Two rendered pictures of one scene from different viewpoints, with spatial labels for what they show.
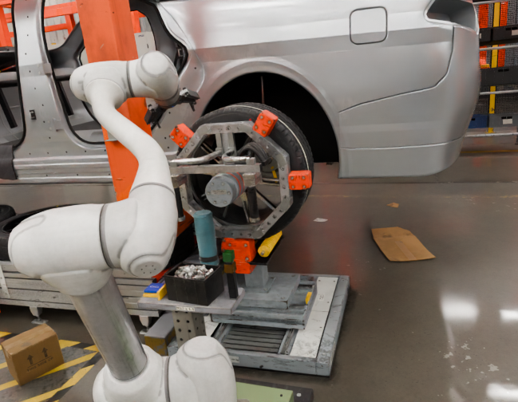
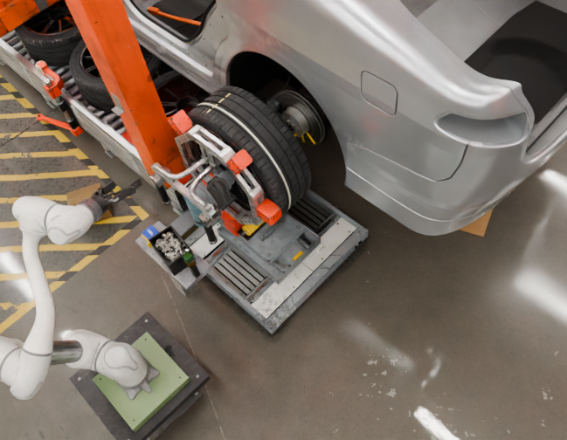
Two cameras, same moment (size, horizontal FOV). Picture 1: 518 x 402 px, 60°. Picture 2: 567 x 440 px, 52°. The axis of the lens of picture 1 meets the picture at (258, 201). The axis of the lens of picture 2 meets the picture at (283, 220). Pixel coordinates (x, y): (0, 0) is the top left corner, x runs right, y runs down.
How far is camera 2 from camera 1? 2.08 m
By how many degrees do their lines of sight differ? 47
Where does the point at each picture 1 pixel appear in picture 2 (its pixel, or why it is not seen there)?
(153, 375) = (85, 362)
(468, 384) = (359, 395)
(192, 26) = not seen: outside the picture
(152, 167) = (35, 335)
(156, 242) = (24, 393)
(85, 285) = not seen: hidden behind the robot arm
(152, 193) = (27, 361)
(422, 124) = (418, 200)
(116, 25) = (102, 32)
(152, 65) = (54, 238)
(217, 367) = (120, 373)
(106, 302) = not seen: hidden behind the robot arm
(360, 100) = (366, 146)
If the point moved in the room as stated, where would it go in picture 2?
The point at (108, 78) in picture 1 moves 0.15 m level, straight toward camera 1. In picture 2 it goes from (31, 230) to (13, 267)
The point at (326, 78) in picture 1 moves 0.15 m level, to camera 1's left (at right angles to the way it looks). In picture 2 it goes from (336, 108) to (303, 99)
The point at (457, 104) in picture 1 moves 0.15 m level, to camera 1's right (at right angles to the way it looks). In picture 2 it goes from (460, 202) to (499, 213)
